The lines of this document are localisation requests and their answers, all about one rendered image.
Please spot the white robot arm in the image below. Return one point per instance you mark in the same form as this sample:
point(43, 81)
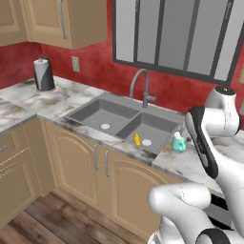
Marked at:
point(228, 118)

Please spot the grey double sink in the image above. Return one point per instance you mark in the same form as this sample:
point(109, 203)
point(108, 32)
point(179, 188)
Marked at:
point(105, 115)

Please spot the small yellow object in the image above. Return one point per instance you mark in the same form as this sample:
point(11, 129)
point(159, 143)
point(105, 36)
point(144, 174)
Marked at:
point(137, 139)

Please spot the grey curved tap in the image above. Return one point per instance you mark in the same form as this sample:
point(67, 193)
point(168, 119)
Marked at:
point(146, 83)

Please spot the teal mug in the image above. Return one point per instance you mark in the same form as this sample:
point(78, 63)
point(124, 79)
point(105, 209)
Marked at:
point(178, 144)

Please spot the beige base cupboard door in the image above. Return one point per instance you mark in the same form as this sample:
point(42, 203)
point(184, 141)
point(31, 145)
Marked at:
point(74, 162)
point(133, 193)
point(16, 187)

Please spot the paper towel roll holder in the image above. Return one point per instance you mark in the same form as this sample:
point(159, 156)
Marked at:
point(44, 74)

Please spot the dark framed window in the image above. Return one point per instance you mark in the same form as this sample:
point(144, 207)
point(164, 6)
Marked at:
point(178, 31)

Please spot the beige drawer front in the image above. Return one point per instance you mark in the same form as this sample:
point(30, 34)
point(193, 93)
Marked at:
point(14, 144)

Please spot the beige upper cupboard door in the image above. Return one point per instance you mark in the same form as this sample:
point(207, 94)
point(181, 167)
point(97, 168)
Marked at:
point(44, 19)
point(11, 20)

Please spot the grey wall outlet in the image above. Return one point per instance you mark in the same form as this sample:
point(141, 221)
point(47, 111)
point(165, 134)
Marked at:
point(75, 64)

